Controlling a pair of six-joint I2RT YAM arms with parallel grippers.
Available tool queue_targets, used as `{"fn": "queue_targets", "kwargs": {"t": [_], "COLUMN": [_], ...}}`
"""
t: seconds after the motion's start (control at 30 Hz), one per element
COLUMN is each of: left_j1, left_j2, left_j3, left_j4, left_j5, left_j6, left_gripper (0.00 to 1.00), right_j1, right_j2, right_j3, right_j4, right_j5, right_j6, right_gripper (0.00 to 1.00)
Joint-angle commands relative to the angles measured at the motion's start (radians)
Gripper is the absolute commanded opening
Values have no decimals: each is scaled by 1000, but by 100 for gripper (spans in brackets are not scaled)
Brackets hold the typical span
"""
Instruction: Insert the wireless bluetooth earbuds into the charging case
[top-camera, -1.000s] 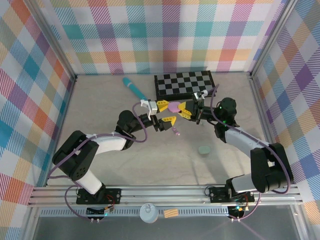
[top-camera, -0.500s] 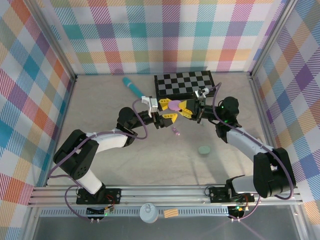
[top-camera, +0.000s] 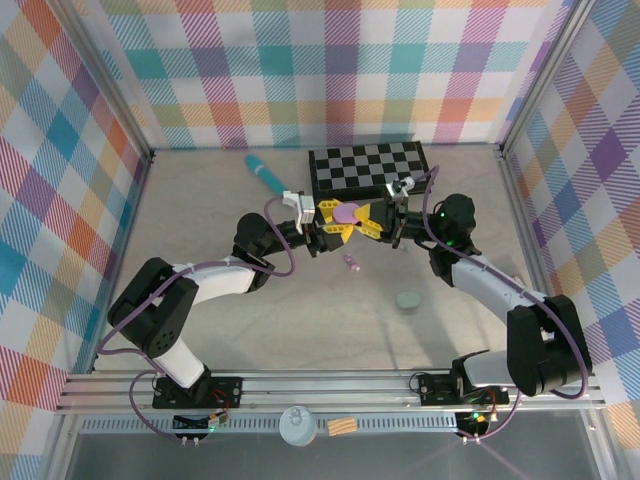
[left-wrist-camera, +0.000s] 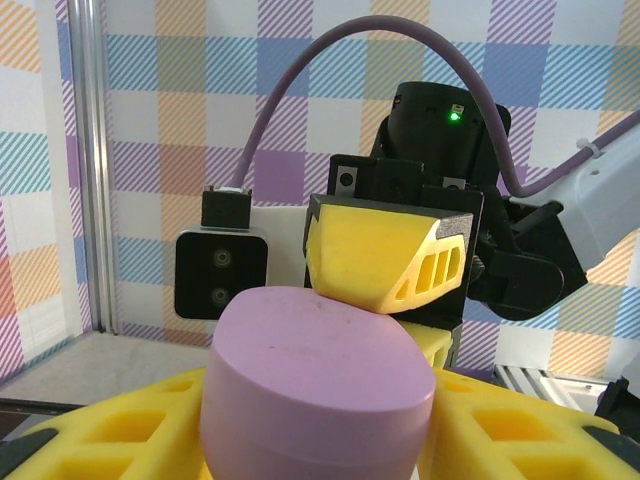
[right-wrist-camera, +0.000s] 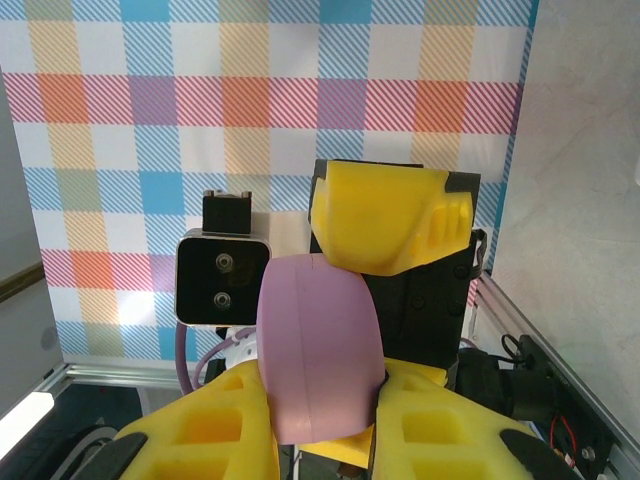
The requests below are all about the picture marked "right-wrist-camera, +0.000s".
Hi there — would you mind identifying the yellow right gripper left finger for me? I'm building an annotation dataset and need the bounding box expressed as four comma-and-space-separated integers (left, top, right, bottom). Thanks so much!
102, 362, 281, 480

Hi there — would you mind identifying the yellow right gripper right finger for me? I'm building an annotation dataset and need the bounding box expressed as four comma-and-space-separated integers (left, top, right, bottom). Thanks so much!
372, 384, 576, 480

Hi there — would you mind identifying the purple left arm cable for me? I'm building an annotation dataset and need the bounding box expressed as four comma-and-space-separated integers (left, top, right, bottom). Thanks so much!
173, 322, 236, 401

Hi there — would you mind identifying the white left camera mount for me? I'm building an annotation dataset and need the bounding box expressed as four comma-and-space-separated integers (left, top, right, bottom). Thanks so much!
219, 328, 261, 372

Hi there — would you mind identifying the aluminium frame post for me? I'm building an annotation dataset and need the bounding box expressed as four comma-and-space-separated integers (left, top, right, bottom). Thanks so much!
47, 362, 182, 390

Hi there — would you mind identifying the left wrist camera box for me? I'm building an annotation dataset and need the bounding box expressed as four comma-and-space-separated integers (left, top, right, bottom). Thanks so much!
174, 189, 272, 329

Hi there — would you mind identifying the long aluminium frame rail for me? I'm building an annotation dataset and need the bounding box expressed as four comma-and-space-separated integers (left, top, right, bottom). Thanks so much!
467, 269, 640, 480

